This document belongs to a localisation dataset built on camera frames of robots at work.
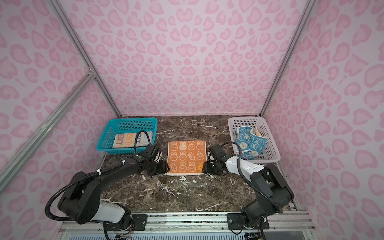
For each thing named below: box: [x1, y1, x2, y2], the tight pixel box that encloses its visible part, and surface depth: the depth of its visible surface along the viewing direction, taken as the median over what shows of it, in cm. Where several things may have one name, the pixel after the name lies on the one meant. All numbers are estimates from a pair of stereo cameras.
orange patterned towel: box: [164, 140, 207, 176], surface depth 97 cm
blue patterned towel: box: [236, 126, 267, 160], surface depth 103 cm
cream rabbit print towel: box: [112, 131, 153, 148], surface depth 105 cm
